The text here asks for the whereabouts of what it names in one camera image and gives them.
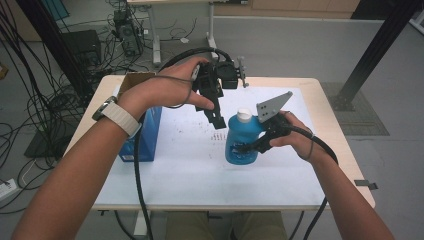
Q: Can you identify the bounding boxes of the blue detergent bottle white cap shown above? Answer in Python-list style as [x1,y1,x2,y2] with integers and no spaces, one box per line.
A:
[224,107,266,166]

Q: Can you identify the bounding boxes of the black floor plate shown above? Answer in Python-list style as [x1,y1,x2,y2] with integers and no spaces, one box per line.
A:
[24,129,74,159]

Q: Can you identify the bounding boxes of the white paper sheet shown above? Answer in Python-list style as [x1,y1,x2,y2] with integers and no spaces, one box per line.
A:
[94,85,326,206]

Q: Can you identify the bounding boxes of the person's right hand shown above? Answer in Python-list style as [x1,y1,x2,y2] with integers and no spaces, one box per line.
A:
[269,110,326,165]

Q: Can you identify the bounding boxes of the black equipment box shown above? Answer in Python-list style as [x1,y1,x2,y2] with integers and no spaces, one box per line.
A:
[60,29,103,68]

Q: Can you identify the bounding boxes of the black computer tower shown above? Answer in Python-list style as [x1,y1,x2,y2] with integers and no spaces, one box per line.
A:
[112,9,145,58]

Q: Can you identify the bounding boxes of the person's left hand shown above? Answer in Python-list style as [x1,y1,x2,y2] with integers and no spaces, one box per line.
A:
[117,56,216,123]

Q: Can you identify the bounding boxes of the white standing desk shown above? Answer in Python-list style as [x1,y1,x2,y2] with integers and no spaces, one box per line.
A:
[126,0,249,67]

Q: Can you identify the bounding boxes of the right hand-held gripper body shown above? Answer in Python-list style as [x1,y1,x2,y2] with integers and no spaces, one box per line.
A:
[255,90,294,140]

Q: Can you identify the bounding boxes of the person's khaki pants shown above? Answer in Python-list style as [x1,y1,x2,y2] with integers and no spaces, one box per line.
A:
[164,210,288,240]

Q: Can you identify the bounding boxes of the thick black gripper cable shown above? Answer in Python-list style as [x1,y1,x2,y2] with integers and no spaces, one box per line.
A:
[286,124,339,240]
[133,47,234,240]

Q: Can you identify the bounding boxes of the light wooden table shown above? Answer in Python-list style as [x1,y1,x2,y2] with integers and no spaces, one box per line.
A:
[64,74,376,213]

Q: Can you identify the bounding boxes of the wristwatch with white band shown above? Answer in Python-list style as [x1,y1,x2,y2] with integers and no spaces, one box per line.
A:
[91,95,143,138]

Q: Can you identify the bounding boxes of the blue cardboard box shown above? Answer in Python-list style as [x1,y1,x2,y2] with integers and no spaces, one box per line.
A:
[118,71,164,163]

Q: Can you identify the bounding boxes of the thin wrist cord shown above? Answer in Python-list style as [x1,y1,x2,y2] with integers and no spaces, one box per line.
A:
[154,74,195,110]
[306,129,316,162]

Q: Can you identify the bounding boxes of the wooden cabinet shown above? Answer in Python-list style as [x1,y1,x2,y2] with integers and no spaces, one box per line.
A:
[213,0,362,20]

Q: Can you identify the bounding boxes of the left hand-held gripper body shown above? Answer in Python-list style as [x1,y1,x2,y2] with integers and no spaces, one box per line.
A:
[192,56,250,101]

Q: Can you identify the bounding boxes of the white power strip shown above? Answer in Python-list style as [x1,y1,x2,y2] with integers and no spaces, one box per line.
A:
[0,178,18,202]

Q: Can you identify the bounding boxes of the black metal frame post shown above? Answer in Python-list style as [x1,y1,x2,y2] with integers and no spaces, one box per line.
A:
[331,0,424,112]
[14,0,95,98]

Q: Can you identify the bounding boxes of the bundle of black floor cables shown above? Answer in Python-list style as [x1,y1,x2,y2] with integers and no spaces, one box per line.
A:
[0,0,116,214]

